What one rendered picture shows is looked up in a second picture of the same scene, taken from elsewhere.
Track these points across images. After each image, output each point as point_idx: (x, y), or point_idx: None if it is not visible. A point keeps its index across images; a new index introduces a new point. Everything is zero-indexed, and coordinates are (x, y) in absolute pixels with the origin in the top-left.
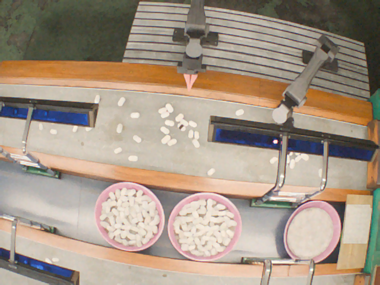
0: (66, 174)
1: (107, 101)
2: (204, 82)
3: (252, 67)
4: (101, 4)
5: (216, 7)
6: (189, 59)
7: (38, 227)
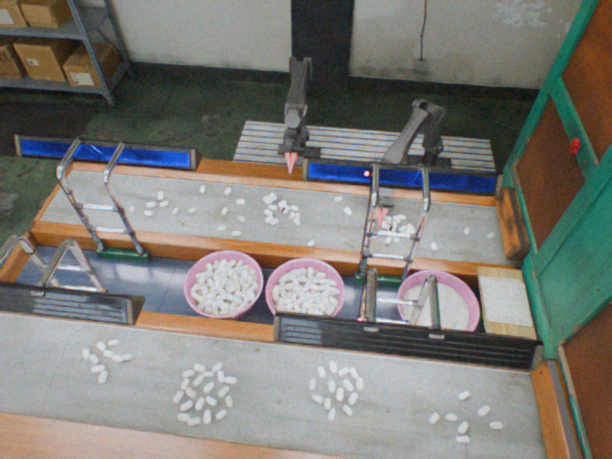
0: (158, 258)
1: (213, 191)
2: None
3: None
4: (209, 158)
5: None
6: (288, 129)
7: (102, 285)
